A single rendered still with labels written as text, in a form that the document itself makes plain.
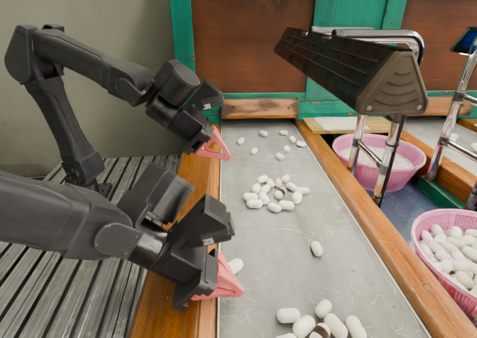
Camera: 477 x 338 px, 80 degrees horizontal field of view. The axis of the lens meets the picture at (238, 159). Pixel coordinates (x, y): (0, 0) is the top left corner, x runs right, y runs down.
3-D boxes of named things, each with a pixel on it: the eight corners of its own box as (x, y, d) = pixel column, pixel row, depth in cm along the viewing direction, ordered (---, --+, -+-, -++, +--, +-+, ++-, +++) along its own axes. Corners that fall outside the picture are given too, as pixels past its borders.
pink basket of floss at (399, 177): (399, 210, 76) (409, 180, 72) (313, 175, 93) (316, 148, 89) (427, 175, 93) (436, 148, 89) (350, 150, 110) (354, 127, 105)
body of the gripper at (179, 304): (214, 233, 45) (175, 211, 43) (211, 289, 36) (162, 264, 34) (190, 258, 47) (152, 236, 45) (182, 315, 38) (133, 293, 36)
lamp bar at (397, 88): (358, 116, 32) (372, 48, 29) (272, 52, 88) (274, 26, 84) (426, 115, 33) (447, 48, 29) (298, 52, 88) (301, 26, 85)
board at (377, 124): (311, 134, 101) (312, 131, 100) (302, 120, 114) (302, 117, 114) (402, 132, 102) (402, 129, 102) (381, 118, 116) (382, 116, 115)
